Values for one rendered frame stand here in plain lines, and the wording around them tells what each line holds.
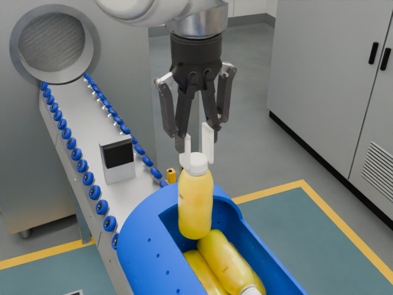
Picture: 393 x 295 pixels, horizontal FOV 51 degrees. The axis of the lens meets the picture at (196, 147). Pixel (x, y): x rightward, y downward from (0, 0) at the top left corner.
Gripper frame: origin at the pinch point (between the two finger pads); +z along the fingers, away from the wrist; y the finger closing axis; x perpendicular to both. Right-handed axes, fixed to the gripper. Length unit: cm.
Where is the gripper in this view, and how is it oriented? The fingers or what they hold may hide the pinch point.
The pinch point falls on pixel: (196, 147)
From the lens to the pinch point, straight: 70.0
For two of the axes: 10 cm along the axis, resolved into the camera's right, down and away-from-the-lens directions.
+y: -8.8, 2.7, -3.9
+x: 4.7, 5.0, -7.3
